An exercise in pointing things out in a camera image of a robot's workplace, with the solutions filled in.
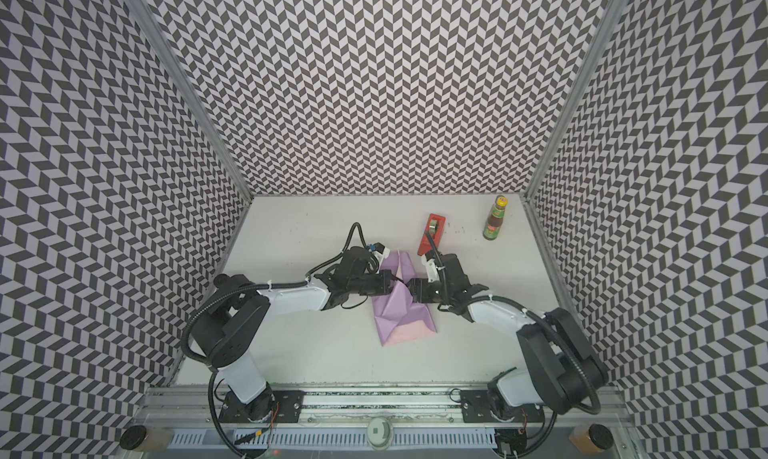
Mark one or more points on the pink wrapping paper sheet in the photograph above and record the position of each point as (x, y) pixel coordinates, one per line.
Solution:
(398, 318)

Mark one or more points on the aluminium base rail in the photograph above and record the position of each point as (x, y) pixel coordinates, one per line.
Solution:
(348, 405)

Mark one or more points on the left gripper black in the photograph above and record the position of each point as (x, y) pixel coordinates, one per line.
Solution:
(387, 287)

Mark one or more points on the round white button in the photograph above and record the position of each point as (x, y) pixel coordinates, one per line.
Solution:
(380, 433)

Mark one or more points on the left corner jar black lid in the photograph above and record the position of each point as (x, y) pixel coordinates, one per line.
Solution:
(145, 439)

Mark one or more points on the corner jar black lid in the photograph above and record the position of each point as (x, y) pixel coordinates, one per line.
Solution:
(145, 439)
(592, 438)

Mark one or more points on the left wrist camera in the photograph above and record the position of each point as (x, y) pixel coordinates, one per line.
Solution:
(379, 251)

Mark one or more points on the small jar black lid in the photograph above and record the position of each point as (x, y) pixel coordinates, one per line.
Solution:
(221, 281)

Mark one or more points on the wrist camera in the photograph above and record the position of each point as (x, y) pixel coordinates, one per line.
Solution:
(379, 251)
(431, 269)

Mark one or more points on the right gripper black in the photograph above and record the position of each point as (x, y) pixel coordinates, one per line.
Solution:
(417, 289)

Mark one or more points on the right corner jar black lid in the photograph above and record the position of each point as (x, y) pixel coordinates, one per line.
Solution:
(592, 438)

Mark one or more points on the red tape dispenser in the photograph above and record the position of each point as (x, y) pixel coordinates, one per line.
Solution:
(433, 233)

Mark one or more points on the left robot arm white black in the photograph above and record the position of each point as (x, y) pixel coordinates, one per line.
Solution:
(220, 333)

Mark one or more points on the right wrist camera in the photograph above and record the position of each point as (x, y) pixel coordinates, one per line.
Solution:
(431, 269)

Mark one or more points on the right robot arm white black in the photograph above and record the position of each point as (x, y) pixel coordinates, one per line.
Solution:
(561, 370)

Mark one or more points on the green sauce bottle yellow cap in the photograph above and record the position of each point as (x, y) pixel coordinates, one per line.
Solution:
(495, 218)

